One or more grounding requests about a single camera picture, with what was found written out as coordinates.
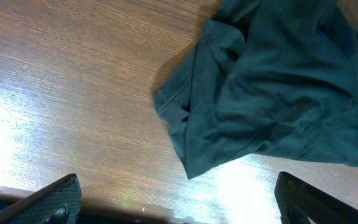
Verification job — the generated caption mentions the dark teal t-shirt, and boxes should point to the dark teal t-shirt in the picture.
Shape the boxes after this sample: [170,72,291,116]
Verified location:
[153,0,358,179]

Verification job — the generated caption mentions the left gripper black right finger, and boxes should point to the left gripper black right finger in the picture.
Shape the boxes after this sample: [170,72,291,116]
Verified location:
[275,172,358,224]

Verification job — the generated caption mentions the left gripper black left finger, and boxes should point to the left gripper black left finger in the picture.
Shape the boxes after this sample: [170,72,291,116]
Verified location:
[0,174,82,224]

